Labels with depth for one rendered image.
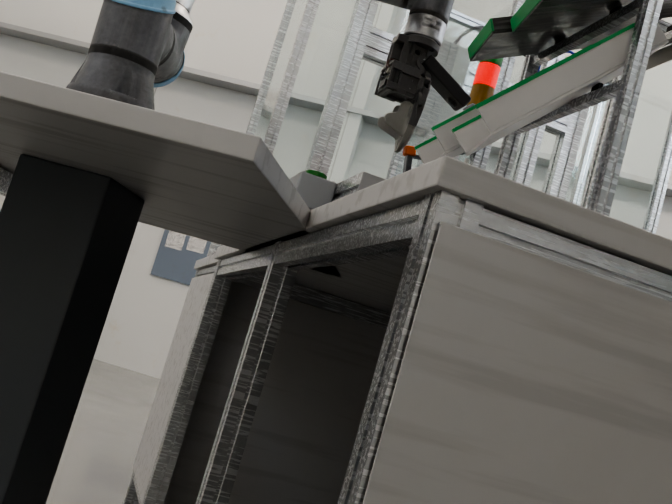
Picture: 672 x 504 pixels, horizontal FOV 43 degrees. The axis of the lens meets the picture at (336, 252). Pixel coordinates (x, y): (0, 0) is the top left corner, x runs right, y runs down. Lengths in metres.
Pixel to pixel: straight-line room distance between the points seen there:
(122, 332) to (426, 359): 9.50
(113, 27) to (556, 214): 0.88
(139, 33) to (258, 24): 9.28
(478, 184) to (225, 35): 10.02
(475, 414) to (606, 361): 0.15
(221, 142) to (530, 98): 0.43
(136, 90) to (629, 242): 0.87
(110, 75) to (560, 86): 0.71
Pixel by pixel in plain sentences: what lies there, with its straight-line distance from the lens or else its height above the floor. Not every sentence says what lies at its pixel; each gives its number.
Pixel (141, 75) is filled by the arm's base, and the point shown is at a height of 1.01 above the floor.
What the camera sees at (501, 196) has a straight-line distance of 0.83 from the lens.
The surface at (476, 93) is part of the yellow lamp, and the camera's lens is 1.89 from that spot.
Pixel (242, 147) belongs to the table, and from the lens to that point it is 0.95.
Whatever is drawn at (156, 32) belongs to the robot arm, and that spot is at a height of 1.09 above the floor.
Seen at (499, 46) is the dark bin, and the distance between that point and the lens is 1.42.
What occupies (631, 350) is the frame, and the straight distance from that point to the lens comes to 0.90.
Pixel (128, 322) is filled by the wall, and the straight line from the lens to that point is 10.24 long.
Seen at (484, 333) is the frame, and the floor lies 0.71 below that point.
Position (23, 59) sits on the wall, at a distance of 11.59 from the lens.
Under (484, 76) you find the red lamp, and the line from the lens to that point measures 1.90.
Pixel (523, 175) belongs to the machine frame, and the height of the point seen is 1.34.
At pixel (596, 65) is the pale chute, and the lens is 1.22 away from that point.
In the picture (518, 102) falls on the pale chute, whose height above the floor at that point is 1.04.
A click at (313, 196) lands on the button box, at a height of 0.92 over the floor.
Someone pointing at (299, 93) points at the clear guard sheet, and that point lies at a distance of 2.98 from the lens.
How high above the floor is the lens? 0.64
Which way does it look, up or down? 8 degrees up
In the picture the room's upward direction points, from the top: 16 degrees clockwise
